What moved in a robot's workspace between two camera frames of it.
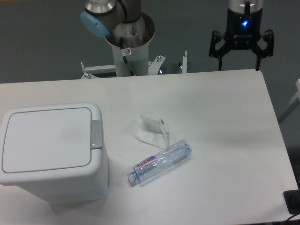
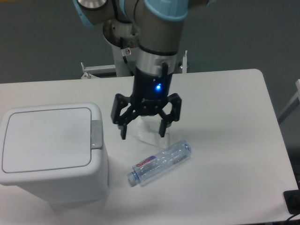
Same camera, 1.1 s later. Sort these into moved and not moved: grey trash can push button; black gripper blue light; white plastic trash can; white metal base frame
Moved: black gripper blue light
Not moved: white plastic trash can; white metal base frame; grey trash can push button
